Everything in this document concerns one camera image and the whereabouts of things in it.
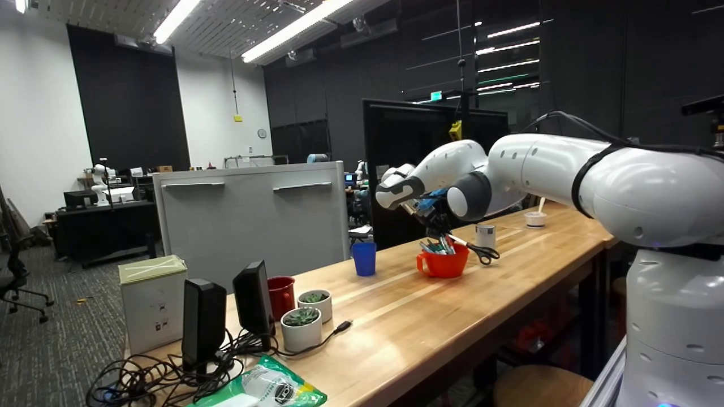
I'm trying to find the orange mug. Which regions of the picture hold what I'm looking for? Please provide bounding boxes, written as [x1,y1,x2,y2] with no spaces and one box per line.
[416,243,471,279]

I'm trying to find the red mug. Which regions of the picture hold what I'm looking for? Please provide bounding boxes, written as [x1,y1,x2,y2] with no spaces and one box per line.
[267,275,296,322]

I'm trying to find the heap of pens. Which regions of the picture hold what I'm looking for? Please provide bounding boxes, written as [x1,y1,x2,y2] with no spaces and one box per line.
[419,237,456,256]

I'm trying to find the large black monitor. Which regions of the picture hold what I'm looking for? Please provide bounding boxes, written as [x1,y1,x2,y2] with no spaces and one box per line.
[362,98,510,252]

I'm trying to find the blue plastic cup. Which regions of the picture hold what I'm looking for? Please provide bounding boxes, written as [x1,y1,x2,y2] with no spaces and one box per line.
[351,242,377,278]

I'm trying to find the white bowl with spoon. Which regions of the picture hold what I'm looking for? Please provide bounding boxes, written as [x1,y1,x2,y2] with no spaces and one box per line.
[524,197,548,229]

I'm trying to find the white pot with succulent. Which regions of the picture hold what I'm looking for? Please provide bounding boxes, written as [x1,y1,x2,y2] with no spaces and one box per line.
[280,306,324,353]
[297,289,334,324]

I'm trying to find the grey partition panel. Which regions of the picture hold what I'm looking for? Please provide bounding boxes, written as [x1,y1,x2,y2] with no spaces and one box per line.
[152,161,352,296]

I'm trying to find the round wooden stool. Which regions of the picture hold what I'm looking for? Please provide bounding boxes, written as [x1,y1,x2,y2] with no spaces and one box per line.
[493,364,595,407]

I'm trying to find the black speaker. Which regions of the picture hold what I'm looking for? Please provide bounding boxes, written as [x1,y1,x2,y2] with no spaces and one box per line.
[181,278,228,374]
[232,259,277,352]

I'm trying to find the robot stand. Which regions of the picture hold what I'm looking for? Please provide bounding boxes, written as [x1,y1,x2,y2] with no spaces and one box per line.
[578,337,628,407]

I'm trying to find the green and white packet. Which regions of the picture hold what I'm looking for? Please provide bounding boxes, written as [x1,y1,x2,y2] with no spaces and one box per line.
[186,354,328,407]

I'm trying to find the white cardboard box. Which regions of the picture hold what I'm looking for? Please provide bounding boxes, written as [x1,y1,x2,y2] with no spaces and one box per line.
[118,254,189,356]

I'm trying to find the black desk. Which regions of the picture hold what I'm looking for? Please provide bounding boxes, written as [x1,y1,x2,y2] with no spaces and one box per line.
[55,200,160,267]

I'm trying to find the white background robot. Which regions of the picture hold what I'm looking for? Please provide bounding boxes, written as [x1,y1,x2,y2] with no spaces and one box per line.
[84,163,118,207]

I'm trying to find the black office chair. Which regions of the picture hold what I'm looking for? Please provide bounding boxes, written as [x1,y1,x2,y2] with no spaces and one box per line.
[0,229,56,324]

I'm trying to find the black handled scissors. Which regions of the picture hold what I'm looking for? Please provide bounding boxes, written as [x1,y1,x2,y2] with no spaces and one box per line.
[447,233,501,266]

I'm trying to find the tangle of black cables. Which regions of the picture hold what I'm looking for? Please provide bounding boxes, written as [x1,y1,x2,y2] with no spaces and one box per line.
[85,319,355,407]

